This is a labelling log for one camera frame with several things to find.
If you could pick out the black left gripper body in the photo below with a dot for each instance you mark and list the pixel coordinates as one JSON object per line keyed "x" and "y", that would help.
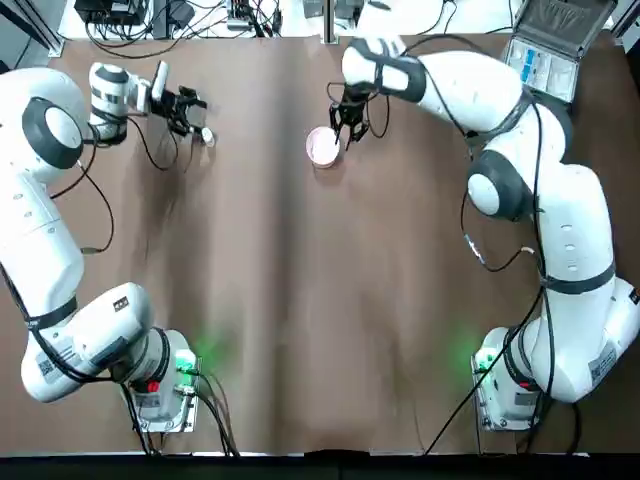
{"x": 162, "y": 105}

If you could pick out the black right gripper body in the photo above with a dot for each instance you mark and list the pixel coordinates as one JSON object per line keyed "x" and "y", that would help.
{"x": 357, "y": 95}

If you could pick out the pink bowl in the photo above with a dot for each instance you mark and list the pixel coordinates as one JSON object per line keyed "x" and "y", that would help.
{"x": 322, "y": 145}

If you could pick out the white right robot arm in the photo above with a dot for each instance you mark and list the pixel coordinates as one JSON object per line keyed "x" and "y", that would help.
{"x": 575, "y": 240}

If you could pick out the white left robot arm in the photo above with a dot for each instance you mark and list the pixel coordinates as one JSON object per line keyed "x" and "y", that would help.
{"x": 40, "y": 240}

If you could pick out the dark grey power box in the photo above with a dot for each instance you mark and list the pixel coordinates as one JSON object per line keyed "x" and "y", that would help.
{"x": 314, "y": 6}
{"x": 352, "y": 7}

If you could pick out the black electronics box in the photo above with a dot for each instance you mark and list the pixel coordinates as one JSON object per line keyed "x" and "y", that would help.
{"x": 107, "y": 10}

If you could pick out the black power adapter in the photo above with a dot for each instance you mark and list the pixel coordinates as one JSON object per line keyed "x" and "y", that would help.
{"x": 175, "y": 12}

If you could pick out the small grey hub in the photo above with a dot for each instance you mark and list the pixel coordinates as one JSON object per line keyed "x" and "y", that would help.
{"x": 237, "y": 15}

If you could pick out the blue white packet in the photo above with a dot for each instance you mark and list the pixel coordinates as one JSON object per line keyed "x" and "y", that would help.
{"x": 529, "y": 65}

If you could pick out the silver metal case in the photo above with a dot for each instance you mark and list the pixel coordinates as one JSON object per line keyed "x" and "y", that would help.
{"x": 555, "y": 70}

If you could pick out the black backdrop cloth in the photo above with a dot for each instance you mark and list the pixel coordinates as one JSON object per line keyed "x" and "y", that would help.
{"x": 150, "y": 470}

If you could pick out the aluminium post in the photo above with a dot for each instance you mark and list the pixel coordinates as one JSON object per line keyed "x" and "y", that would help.
{"x": 330, "y": 22}

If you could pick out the aluminium frame rail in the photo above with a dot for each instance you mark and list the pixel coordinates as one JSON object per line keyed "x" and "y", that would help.
{"x": 50, "y": 35}
{"x": 627, "y": 25}

